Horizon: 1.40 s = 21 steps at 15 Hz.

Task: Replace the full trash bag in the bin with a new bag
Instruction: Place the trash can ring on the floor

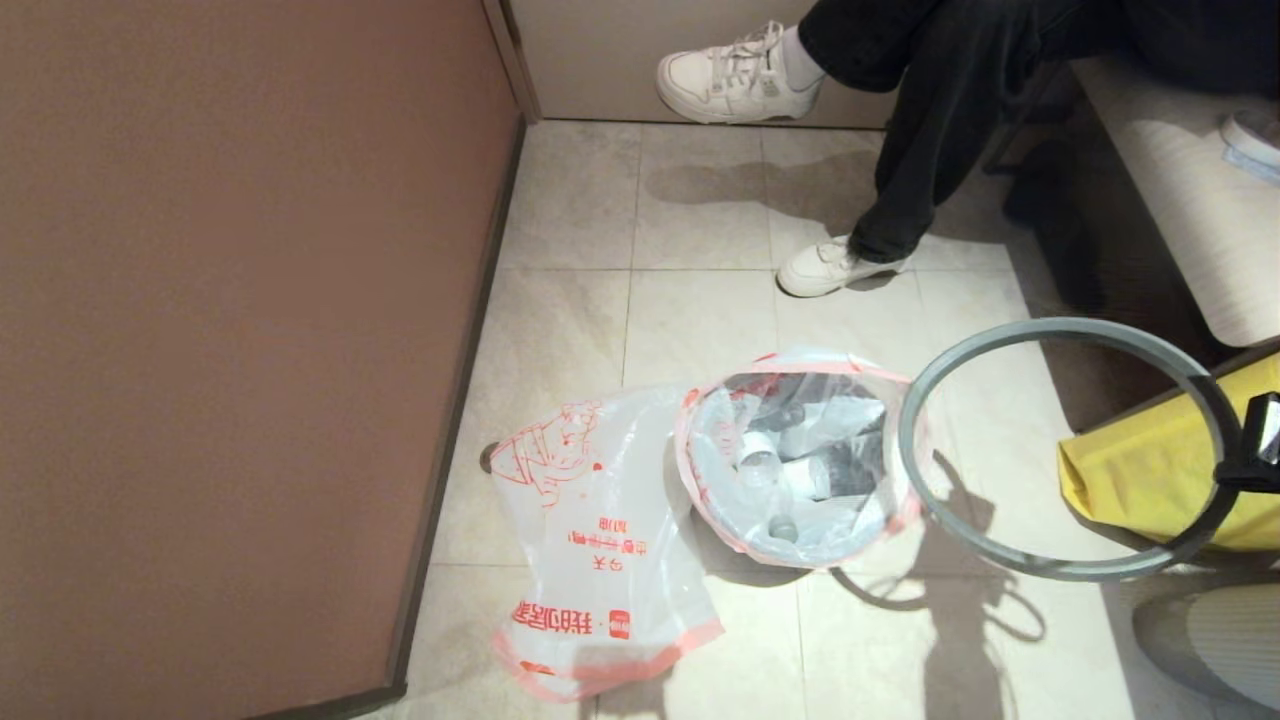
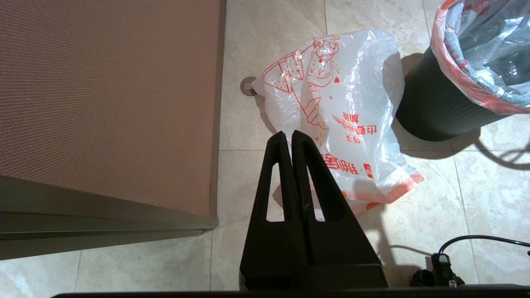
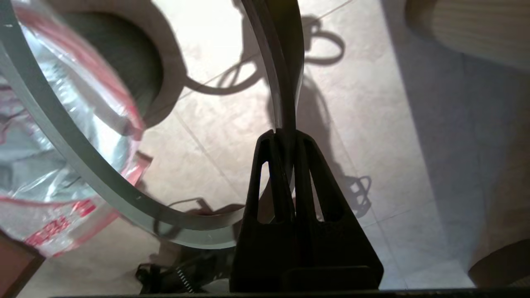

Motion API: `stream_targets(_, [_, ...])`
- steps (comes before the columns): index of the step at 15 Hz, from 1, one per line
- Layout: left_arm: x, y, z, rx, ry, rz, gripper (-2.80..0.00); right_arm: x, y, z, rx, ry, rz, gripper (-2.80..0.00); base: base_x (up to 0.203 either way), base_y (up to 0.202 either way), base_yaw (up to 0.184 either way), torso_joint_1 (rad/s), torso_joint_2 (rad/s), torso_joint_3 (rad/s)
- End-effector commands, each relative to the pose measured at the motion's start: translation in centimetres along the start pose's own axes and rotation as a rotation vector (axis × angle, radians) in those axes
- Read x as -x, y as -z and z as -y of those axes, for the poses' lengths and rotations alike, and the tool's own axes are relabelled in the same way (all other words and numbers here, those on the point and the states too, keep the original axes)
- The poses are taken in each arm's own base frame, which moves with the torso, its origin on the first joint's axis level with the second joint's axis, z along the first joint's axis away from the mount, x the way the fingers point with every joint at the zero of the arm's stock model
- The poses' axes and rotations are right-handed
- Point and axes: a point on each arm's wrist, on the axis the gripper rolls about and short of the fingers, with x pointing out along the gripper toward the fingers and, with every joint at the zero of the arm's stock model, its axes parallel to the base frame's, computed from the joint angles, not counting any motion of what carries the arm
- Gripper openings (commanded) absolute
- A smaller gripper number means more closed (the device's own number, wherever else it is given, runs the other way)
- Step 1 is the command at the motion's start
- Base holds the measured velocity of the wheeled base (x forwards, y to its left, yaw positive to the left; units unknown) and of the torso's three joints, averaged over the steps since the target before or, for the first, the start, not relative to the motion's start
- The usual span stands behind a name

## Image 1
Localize grey-brown door frame post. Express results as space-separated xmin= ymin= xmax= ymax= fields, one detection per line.
xmin=480 ymin=0 xmax=543 ymax=126

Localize grey bin retaining ring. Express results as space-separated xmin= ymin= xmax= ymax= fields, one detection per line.
xmin=897 ymin=317 xmax=1244 ymax=584

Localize black bench leg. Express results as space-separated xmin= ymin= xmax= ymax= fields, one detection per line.
xmin=1003 ymin=140 xmax=1107 ymax=314

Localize beige upholstered bench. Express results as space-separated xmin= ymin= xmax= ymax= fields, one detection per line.
xmin=1065 ymin=55 xmax=1280 ymax=349

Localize white round object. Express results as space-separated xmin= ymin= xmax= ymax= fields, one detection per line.
xmin=1217 ymin=107 xmax=1280 ymax=169

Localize large clear plastic bottle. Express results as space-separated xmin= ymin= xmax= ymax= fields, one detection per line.
xmin=738 ymin=430 xmax=801 ymax=543

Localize grey ribbed rounded object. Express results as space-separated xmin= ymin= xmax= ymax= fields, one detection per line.
xmin=1132 ymin=583 xmax=1280 ymax=713

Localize white red plastic bag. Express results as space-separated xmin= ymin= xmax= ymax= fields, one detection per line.
xmin=488 ymin=385 xmax=726 ymax=703

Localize yellow plastic bag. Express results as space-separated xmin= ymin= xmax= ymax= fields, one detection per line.
xmin=1057 ymin=352 xmax=1280 ymax=554

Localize plain white sneaker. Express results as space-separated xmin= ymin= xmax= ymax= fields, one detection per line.
xmin=776 ymin=236 xmax=911 ymax=300

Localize small clear plastic bottle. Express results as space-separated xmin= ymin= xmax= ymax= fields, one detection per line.
xmin=780 ymin=440 xmax=886 ymax=501

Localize white sneaker with grey laces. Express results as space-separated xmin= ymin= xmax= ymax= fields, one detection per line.
xmin=656 ymin=22 xmax=826 ymax=126

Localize white sock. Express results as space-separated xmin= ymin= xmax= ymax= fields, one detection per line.
xmin=778 ymin=26 xmax=823 ymax=95

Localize used white pink-rimmed trash bag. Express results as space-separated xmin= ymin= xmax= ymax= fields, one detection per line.
xmin=674 ymin=347 xmax=926 ymax=571

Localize black trousers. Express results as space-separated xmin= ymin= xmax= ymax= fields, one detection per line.
xmin=797 ymin=0 xmax=1280 ymax=266

